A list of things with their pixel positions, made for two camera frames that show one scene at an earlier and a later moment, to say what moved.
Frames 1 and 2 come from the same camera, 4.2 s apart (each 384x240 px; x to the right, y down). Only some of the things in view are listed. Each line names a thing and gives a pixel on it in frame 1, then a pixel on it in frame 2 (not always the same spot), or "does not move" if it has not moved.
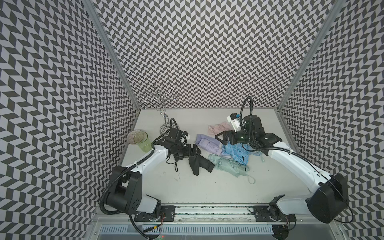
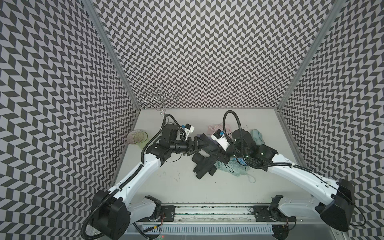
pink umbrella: x=216 y=129 does not move
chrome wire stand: x=158 y=96 does not move
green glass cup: x=131 y=135 does not move
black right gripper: x=225 y=134 to x=225 y=157
